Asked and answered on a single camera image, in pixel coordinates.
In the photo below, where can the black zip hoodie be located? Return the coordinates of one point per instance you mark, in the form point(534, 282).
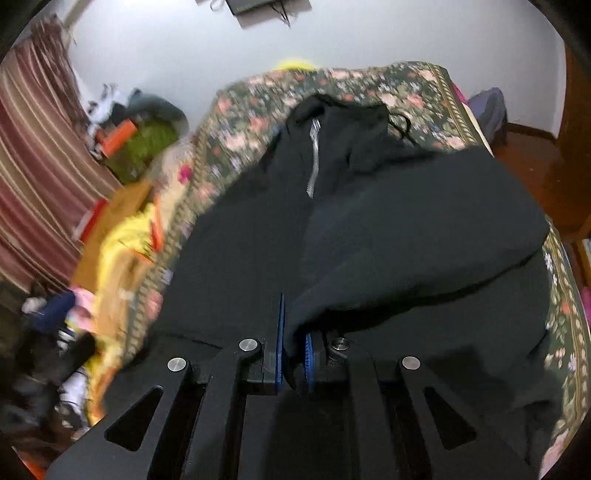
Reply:
point(344, 228)

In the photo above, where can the grey cloth bundle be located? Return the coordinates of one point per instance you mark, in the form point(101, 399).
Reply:
point(150, 106)

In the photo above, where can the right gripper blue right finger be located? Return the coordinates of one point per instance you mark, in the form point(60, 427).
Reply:
point(315, 361)

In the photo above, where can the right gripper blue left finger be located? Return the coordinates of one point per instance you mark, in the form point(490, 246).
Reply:
point(263, 373)

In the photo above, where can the black wall television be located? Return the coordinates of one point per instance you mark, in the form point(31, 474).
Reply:
point(239, 7)

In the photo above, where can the striped red curtain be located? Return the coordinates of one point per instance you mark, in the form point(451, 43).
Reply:
point(49, 179)

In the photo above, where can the green patterned box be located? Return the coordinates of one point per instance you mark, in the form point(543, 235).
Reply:
point(130, 162)

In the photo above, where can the floral green bedspread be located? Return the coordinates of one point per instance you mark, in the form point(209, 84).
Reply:
point(244, 117)

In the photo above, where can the purple backpack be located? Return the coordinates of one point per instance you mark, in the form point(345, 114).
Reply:
point(490, 111)

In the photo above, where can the orange box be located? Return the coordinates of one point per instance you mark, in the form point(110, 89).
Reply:
point(112, 142)

